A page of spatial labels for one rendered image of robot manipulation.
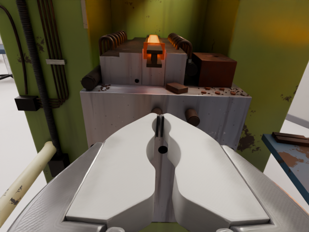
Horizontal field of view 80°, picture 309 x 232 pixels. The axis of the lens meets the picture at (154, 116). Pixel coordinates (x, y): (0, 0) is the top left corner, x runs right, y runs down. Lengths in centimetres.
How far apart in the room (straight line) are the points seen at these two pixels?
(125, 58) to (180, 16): 52
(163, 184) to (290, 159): 33
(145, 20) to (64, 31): 40
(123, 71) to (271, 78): 48
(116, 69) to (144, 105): 11
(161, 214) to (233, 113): 39
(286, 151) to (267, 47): 30
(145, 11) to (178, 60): 50
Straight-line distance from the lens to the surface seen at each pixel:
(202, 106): 43
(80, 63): 63
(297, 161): 58
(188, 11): 94
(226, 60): 49
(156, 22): 92
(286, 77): 74
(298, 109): 282
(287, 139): 64
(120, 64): 46
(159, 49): 35
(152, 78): 46
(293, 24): 71
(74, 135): 75
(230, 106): 45
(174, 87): 42
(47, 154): 75
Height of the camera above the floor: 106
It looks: 27 degrees down
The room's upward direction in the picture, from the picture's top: 2 degrees clockwise
